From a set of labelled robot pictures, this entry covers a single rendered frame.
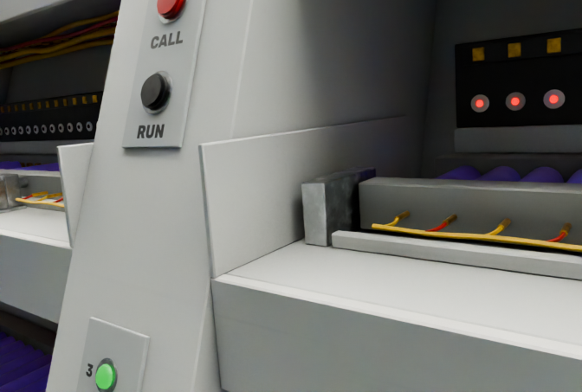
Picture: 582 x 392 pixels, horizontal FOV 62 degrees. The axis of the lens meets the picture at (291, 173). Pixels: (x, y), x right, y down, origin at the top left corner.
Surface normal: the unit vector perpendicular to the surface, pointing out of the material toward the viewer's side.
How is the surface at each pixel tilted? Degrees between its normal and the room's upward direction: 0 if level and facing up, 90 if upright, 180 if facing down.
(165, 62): 90
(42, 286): 110
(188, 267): 90
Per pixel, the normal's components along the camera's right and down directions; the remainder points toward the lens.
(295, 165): 0.81, 0.03
